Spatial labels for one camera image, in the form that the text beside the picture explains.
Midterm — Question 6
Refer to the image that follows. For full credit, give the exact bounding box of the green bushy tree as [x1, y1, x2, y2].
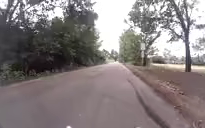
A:
[118, 29, 143, 66]

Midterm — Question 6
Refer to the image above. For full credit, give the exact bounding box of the grey asphalt road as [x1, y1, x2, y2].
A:
[0, 62, 191, 128]

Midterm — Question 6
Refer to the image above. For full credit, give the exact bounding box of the sign on pole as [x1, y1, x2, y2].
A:
[140, 42, 147, 67]

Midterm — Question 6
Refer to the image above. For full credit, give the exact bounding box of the leafy tree with forked trunk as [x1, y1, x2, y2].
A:
[124, 0, 164, 67]

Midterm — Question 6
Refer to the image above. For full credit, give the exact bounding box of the dense wood of trees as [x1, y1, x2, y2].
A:
[0, 0, 108, 84]

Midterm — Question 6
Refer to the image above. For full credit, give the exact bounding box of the grassy roadside strip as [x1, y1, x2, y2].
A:
[0, 63, 91, 89]

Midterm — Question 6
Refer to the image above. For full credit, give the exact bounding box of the pale dry grass field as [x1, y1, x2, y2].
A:
[151, 62, 205, 75]

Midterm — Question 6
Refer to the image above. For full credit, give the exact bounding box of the tall dark-trunked tree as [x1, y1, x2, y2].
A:
[156, 0, 205, 73]

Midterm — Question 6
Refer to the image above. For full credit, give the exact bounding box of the brown dirt verge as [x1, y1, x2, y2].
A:
[122, 63, 205, 128]

